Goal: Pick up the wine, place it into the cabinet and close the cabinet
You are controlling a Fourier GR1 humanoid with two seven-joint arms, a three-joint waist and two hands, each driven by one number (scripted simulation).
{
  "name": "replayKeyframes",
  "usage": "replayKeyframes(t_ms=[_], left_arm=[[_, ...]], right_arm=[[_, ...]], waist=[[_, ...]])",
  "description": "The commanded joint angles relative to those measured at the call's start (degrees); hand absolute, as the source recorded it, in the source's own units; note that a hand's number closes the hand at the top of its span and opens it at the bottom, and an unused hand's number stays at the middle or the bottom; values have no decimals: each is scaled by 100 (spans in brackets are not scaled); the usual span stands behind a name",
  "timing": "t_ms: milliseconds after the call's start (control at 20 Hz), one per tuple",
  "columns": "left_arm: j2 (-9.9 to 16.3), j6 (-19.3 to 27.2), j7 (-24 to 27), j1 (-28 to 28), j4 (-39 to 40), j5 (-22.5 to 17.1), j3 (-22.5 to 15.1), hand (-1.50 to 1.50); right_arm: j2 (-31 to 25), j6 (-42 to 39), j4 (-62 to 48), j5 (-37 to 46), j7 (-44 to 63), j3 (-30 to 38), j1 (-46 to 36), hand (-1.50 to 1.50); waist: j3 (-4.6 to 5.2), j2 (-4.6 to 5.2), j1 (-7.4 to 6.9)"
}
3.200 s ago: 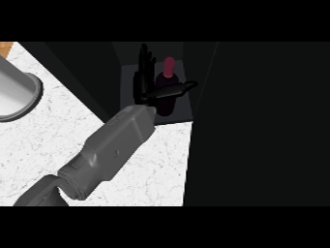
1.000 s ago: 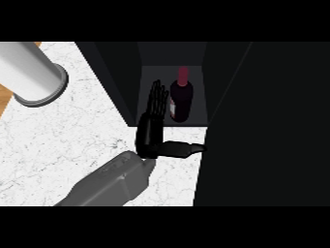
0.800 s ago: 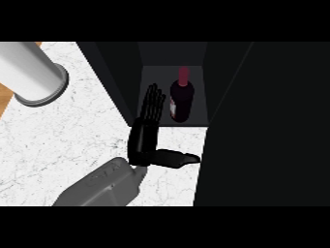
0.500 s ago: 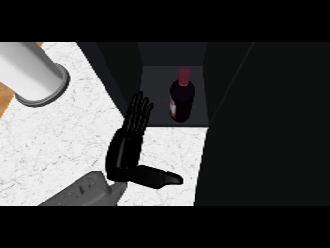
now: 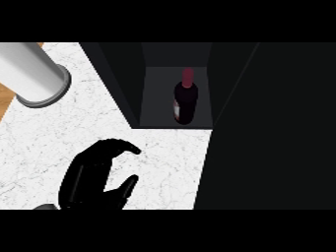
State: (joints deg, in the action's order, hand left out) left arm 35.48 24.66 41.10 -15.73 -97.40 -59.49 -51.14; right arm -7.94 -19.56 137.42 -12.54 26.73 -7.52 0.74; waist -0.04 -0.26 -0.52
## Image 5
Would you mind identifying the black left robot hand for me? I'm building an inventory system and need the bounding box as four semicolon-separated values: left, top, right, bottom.
57;138;143;211

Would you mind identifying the dark wine bottle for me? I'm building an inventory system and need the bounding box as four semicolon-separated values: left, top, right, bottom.
172;67;200;126

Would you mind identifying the dark grey cabinet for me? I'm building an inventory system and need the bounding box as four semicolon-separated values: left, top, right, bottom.
79;41;263;130

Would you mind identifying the dark grey cabinet door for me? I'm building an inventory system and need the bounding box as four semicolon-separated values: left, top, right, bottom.
193;41;336;211

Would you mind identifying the white cylindrical container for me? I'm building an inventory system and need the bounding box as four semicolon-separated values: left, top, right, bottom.
0;41;73;109

